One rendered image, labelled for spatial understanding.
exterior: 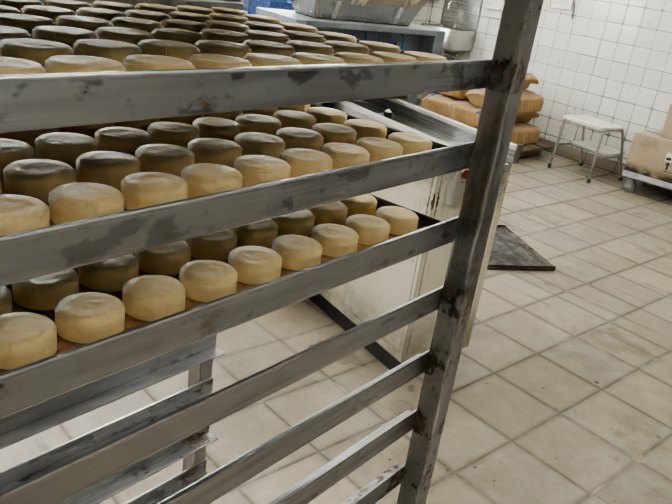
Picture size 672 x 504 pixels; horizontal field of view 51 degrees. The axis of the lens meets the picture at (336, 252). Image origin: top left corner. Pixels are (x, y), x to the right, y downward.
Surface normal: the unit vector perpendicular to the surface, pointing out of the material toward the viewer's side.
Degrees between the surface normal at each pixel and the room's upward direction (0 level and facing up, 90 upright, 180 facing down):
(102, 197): 0
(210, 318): 90
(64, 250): 90
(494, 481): 0
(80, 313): 0
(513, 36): 90
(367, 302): 90
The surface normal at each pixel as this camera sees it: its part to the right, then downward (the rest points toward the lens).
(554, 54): -0.75, 0.16
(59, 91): 0.75, 0.35
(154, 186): 0.14, -0.91
